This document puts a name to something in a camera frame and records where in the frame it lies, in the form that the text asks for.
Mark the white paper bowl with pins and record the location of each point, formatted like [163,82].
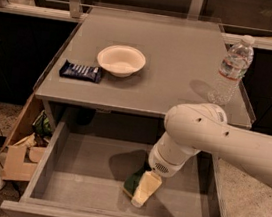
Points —
[121,61]

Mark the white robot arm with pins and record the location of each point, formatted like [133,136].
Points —
[190,129]

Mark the grey counter cabinet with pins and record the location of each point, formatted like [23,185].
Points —
[183,57]

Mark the dark blue snack bar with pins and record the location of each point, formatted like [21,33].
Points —
[82,72]

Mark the metal railing frame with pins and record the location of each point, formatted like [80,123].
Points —
[73,1]

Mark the green snack bag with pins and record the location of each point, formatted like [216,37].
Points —
[41,125]

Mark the clear plastic water bottle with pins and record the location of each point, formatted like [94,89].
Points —
[231,71]

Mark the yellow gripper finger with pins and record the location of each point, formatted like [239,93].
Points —
[148,185]

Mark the green and yellow sponge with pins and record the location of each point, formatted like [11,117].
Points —
[131,183]

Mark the open grey top drawer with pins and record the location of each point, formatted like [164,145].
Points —
[83,175]

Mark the brown cardboard box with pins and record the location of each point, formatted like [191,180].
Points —
[21,162]

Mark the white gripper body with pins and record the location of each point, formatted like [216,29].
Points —
[163,163]

